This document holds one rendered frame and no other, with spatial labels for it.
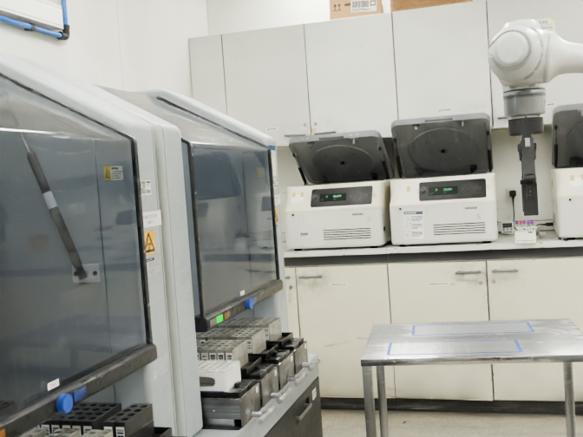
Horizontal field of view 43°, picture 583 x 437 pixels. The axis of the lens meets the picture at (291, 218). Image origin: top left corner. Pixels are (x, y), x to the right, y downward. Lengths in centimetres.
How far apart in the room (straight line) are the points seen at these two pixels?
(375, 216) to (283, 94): 96
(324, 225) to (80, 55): 155
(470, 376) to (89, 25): 258
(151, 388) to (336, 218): 262
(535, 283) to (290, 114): 167
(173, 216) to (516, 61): 78
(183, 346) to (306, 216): 249
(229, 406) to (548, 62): 102
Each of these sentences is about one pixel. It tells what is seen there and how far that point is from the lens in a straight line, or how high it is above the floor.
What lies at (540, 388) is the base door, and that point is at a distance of 410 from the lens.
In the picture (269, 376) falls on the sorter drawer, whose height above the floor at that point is 80.
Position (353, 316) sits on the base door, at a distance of 409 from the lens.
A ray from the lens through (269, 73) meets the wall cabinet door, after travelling 447.
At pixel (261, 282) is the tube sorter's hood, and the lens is 214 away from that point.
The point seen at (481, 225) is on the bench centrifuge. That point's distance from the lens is 396.
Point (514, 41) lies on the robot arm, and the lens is 152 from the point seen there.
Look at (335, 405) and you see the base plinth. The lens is 430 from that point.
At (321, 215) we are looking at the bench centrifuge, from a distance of 407.
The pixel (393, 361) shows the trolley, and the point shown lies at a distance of 198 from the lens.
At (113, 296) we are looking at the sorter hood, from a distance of 138.
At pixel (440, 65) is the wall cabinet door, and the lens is 427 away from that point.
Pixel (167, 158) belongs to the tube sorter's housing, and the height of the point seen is 137.
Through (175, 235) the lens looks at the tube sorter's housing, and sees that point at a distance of 165.
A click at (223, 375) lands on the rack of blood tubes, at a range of 178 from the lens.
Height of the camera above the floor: 130
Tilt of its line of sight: 3 degrees down
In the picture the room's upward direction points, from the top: 4 degrees counter-clockwise
